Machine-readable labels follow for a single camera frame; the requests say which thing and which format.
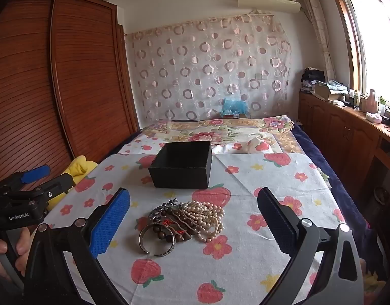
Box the black jewelry box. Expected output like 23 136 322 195
148 140 213 189

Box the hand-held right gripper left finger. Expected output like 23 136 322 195
23 187 132 305

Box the silver cuff bangle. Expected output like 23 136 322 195
138 223 176 257

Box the patterned window curtain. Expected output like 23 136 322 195
298 0 335 81

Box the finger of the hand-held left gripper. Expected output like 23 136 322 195
33 173 76 204
10 164 51 186

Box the wooden cabinet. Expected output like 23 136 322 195
298 89 390 204

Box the brown wooden bead bracelet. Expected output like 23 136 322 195
157 206 195 242

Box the pink bottle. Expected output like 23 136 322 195
367 89 378 113

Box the person's left hand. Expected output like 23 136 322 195
0 227 32 281

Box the cardboard box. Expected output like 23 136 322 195
314 81 348 101

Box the navy blue bed cover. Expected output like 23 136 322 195
290 124 390 293

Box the yellow plush toy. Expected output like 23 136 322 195
49 155 98 211

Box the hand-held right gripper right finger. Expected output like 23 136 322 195
257 187 365 305

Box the pearl necklace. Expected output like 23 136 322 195
179 201 225 243

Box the window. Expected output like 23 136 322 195
328 0 390 109

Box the wooden slatted wardrobe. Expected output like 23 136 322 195
0 0 140 197

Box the floral blanket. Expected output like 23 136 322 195
139 116 297 156

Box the sheer circle-patterned curtain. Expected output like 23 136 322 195
126 14 292 125

